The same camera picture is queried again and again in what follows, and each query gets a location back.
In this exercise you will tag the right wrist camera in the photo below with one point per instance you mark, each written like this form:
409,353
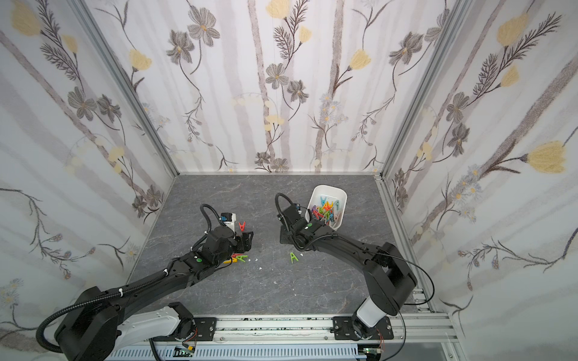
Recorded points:
293,217

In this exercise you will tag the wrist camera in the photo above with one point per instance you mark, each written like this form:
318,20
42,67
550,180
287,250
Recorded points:
229,220
293,217

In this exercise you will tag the white plastic storage box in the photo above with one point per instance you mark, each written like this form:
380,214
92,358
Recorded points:
333,212

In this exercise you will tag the aluminium corner post left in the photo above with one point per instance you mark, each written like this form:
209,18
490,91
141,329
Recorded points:
121,78

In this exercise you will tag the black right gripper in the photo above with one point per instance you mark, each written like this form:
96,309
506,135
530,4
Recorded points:
287,234

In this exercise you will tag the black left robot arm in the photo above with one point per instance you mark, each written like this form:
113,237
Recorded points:
90,329

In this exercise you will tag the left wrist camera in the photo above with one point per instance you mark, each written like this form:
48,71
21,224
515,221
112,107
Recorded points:
229,220

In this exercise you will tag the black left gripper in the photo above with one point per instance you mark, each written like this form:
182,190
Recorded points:
244,241

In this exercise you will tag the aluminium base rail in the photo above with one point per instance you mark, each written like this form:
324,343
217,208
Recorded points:
426,336

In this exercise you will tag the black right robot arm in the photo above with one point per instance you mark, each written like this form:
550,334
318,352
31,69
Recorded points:
390,280

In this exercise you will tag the aluminium corner post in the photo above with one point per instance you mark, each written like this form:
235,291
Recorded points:
121,78
434,66

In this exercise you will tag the aluminium corner post right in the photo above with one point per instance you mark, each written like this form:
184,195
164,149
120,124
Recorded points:
434,66

